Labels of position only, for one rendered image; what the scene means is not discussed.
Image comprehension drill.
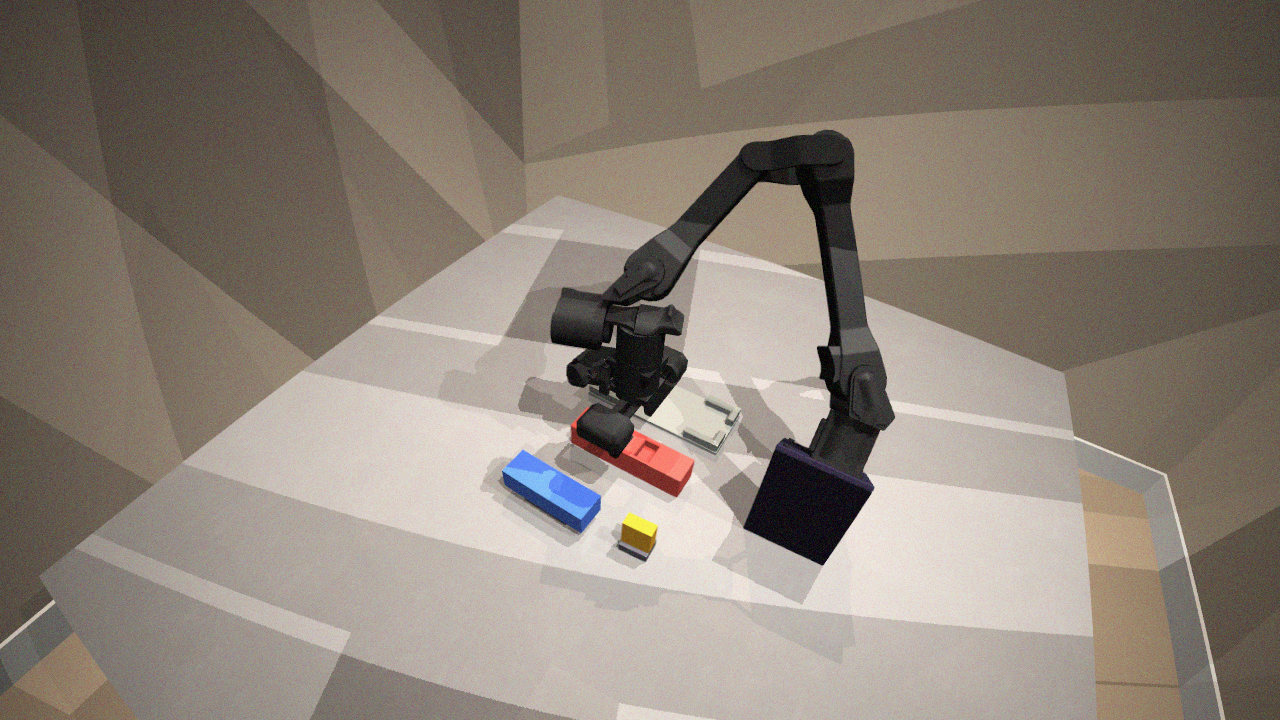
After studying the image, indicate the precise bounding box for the orange-yellow block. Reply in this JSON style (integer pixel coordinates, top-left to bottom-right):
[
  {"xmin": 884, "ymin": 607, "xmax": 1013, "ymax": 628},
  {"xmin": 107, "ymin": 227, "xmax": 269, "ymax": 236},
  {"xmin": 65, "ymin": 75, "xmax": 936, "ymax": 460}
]
[{"xmin": 621, "ymin": 512, "xmax": 658, "ymax": 553}]

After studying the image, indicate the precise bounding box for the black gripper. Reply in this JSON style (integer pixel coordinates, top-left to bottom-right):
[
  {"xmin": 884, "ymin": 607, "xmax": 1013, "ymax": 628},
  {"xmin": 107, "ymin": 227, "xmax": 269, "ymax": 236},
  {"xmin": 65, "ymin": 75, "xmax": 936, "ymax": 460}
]
[{"xmin": 576, "ymin": 345, "xmax": 689, "ymax": 459}]

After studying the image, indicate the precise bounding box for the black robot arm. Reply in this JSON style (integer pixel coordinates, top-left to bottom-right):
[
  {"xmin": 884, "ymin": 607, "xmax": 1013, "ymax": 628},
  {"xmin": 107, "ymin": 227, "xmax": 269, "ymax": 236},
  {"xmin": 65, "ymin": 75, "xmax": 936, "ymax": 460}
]
[{"xmin": 550, "ymin": 129, "xmax": 895, "ymax": 479}]

